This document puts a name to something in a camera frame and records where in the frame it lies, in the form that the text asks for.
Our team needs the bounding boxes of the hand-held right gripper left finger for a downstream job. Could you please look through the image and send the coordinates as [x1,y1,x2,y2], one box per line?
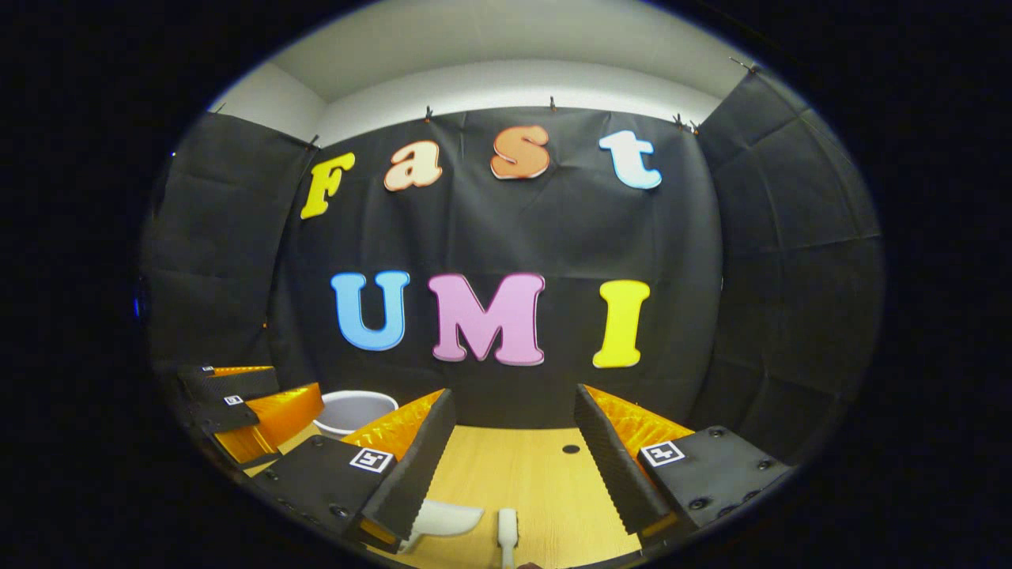
[251,387,459,554]

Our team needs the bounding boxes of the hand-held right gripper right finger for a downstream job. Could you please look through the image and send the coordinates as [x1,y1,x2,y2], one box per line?
[573,383,793,540]

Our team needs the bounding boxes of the grey plastic dustpan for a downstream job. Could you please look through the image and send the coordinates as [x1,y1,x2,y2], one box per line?
[399,499,485,555]

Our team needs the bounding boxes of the white garbage bin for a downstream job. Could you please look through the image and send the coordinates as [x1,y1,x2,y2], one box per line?
[313,390,400,442]

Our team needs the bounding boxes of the small grey broom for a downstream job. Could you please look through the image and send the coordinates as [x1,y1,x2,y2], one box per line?
[496,507,520,569]

